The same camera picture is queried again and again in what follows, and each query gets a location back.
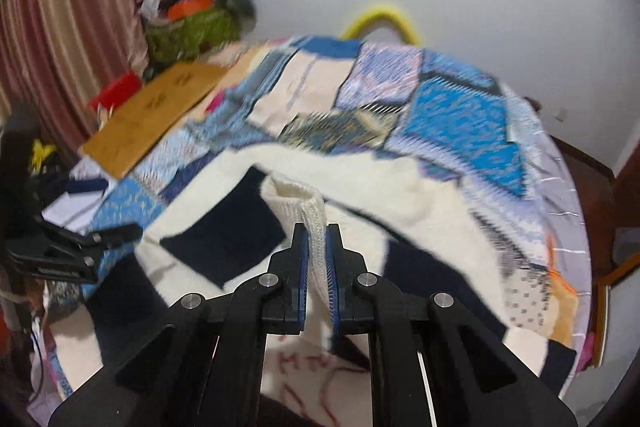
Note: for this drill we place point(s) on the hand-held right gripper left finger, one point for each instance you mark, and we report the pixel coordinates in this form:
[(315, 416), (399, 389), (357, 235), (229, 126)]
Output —
[(300, 272)]

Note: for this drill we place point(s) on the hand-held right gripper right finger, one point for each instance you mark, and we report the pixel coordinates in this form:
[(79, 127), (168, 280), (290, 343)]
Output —
[(333, 277)]

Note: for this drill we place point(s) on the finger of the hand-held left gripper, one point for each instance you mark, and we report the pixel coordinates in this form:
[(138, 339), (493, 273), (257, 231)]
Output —
[(107, 235), (60, 269)]

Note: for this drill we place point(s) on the white and navy fluffy sweater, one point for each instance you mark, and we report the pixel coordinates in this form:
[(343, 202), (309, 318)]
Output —
[(400, 202)]

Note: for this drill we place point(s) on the yellow cloth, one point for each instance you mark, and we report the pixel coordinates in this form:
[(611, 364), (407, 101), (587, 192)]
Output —
[(42, 154)]

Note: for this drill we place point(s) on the white papers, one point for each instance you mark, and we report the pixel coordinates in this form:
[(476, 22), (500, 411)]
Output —
[(70, 207)]

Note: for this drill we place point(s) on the red box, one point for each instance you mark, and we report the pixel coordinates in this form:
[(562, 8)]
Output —
[(117, 89)]

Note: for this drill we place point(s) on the wooden board with flower cutouts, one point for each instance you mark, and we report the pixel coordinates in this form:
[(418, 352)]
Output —
[(150, 117)]

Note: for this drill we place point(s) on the striped red curtain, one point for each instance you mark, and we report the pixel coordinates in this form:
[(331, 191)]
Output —
[(65, 7)]

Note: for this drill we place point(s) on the blue patchwork blanket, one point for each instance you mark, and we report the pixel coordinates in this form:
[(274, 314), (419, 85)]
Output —
[(440, 122)]

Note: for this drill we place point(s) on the green patterned bag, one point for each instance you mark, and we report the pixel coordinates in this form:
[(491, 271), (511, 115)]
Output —
[(192, 34)]

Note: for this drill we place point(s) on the yellow foam tube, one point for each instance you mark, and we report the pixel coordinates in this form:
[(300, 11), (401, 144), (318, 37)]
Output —
[(380, 14)]

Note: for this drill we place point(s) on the wall socket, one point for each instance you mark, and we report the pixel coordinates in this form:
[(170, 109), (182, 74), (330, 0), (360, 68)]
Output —
[(561, 114)]

